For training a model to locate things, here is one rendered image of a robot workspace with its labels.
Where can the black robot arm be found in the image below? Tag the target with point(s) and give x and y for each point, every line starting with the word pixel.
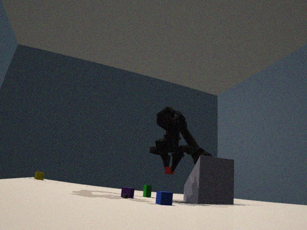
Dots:
pixel 167 120

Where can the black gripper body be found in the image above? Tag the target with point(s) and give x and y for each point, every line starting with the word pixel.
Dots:
pixel 178 149

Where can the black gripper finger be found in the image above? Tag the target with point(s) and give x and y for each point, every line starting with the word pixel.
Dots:
pixel 176 159
pixel 166 159

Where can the purple cube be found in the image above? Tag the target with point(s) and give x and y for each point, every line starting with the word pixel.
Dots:
pixel 129 191

